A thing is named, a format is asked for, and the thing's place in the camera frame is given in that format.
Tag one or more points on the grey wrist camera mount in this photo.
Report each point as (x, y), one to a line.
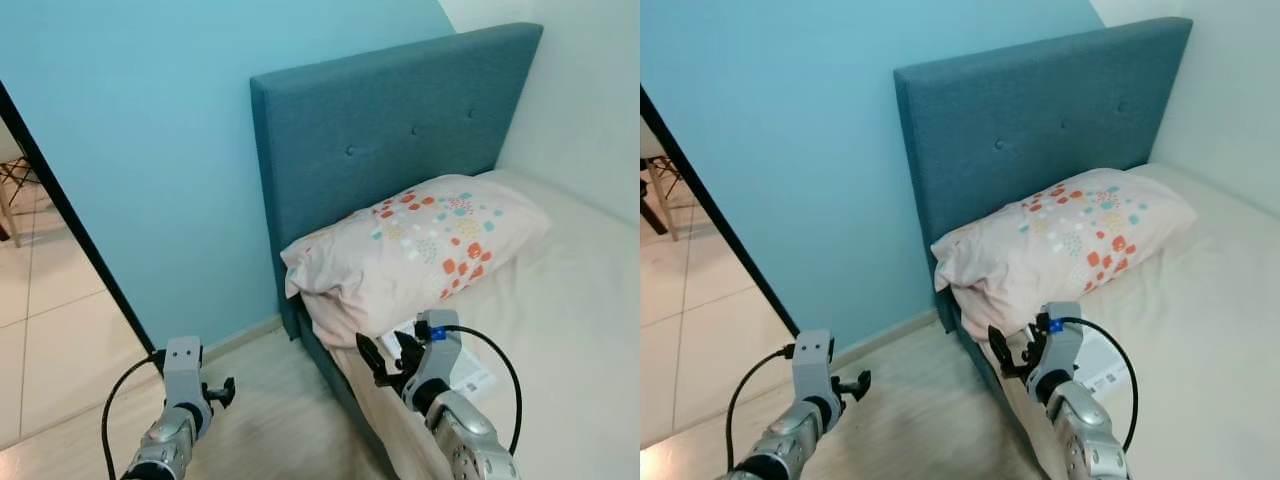
(1060, 345)
(182, 365)
(812, 358)
(440, 355)

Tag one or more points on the wooden chair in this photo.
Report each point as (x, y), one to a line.
(660, 180)
(12, 185)

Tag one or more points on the white printed booklet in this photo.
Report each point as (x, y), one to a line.
(1110, 370)
(475, 370)

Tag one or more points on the teal upholstered bed frame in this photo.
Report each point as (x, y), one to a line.
(400, 110)
(1050, 100)

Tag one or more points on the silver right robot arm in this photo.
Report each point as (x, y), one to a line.
(465, 430)
(1085, 430)

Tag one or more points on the pink pillow with coloured dots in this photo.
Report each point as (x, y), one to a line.
(1050, 260)
(400, 270)

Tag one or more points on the black door frame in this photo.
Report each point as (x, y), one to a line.
(70, 215)
(715, 210)

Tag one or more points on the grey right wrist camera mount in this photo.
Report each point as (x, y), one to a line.
(440, 355)
(1060, 345)

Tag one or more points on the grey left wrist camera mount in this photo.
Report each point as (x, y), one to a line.
(182, 365)
(812, 358)

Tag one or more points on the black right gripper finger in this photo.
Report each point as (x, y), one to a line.
(371, 360)
(409, 347)
(1033, 340)
(1002, 352)

